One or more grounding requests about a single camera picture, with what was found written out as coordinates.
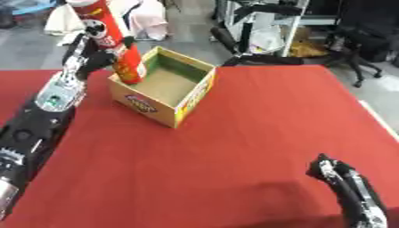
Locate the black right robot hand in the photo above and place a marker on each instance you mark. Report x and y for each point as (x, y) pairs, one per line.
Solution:
(335, 175)

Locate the pink white cloth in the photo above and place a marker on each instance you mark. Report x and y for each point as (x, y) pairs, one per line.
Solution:
(149, 17)

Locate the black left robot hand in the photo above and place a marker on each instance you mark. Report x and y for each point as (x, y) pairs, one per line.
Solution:
(96, 61)

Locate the blue object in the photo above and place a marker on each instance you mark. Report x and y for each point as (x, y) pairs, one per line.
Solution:
(33, 6)

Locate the black stand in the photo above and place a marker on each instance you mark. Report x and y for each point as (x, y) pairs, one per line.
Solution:
(244, 44)

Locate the yellow brown bag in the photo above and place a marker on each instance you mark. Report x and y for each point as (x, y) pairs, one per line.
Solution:
(306, 46)

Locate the white shelf frame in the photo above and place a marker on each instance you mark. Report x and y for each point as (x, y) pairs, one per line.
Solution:
(293, 28)

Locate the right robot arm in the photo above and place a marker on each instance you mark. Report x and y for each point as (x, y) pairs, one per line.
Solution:
(366, 218)

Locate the white bag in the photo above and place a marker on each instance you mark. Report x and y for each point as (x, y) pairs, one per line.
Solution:
(61, 20)

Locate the tall red snack can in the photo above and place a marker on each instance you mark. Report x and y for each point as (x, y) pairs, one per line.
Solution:
(106, 16)

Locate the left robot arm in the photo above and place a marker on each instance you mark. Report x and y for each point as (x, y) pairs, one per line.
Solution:
(36, 127)

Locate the tan cardboard box green inside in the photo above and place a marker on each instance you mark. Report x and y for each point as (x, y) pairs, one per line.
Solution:
(166, 86)

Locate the black office chair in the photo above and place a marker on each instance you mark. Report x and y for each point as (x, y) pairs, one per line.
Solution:
(363, 49)

